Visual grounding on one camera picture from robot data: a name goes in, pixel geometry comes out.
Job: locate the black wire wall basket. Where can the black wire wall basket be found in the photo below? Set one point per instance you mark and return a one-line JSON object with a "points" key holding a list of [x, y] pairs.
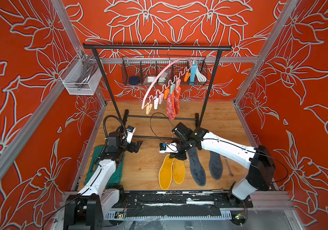
{"points": [[152, 66]]}

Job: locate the dark grey insole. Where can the dark grey insole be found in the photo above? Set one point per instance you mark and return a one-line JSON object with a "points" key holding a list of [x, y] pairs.
{"points": [[215, 165], [197, 171]]}

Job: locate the dark grey insole front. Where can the dark grey insole front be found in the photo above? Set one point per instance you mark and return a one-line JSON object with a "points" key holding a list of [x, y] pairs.
{"points": [[215, 165]]}

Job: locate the white mesh wall basket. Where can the white mesh wall basket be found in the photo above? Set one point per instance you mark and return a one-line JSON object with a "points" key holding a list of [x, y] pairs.
{"points": [[82, 76]]}

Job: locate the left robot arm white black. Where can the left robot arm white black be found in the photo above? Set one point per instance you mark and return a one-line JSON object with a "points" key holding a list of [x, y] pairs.
{"points": [[86, 209]]}

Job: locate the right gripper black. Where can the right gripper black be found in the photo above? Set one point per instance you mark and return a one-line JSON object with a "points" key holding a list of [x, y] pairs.
{"points": [[180, 157]]}

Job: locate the light blue box in basket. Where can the light blue box in basket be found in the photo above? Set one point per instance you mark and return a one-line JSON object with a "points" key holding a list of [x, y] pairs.
{"points": [[193, 73]]}

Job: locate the yellow insole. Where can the yellow insole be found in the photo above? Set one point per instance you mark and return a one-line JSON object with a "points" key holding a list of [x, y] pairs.
{"points": [[179, 171], [166, 173]]}

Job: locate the green plastic tool case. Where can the green plastic tool case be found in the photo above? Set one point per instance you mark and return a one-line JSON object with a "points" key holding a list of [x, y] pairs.
{"points": [[115, 179]]}

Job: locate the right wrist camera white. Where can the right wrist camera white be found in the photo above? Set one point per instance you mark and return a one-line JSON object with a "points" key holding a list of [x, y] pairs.
{"points": [[168, 148]]}

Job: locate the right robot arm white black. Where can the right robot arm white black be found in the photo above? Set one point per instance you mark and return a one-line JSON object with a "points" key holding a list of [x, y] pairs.
{"points": [[258, 161]]}

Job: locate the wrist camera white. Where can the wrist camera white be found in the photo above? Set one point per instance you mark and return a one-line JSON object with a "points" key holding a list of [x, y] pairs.
{"points": [[130, 133], [168, 148]]}

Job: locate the red insole front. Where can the red insole front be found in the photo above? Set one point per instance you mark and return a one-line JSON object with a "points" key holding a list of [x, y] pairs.
{"points": [[170, 109]]}

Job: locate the yellow insole front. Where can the yellow insole front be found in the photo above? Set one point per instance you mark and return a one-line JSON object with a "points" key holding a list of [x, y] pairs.
{"points": [[179, 171]]}

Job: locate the red insole rear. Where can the red insole rear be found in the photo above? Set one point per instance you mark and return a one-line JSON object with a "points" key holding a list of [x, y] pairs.
{"points": [[177, 93]]}

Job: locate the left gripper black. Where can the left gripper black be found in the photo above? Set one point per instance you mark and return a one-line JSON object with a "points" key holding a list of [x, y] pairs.
{"points": [[131, 148]]}

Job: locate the white box in basket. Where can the white box in basket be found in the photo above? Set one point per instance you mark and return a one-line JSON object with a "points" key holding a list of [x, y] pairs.
{"points": [[149, 79]]}

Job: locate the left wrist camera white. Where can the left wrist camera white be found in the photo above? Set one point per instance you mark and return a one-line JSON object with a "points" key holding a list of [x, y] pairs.
{"points": [[130, 133]]}

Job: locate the silver wrench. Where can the silver wrench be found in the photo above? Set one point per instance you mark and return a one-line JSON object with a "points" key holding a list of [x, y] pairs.
{"points": [[228, 167]]}

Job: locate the dark blue round item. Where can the dark blue round item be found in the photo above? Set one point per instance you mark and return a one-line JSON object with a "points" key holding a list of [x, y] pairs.
{"points": [[134, 80]]}

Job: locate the red insole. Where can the red insole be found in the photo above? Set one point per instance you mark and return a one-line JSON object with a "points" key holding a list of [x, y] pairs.
{"points": [[177, 93], [170, 109]]}

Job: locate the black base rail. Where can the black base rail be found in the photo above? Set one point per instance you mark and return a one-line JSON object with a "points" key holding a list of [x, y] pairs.
{"points": [[179, 204]]}

